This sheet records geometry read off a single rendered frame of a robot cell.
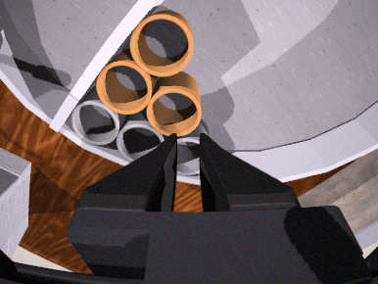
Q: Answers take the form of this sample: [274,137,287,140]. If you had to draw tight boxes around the white round turntable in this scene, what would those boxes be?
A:
[0,0,378,182]

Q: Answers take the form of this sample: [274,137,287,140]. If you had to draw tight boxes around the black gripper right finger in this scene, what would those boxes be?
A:
[199,133,301,212]

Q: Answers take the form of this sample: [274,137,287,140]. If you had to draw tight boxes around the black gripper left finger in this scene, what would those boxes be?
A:
[75,133,177,212]

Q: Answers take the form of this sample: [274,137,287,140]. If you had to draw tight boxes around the grey metal bushing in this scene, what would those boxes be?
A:
[71,85,127,145]
[177,119,209,175]
[117,107,166,162]

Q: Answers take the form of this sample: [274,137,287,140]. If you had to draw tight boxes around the bronze bushing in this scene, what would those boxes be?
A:
[147,71,202,137]
[96,48,158,115]
[130,10,193,76]

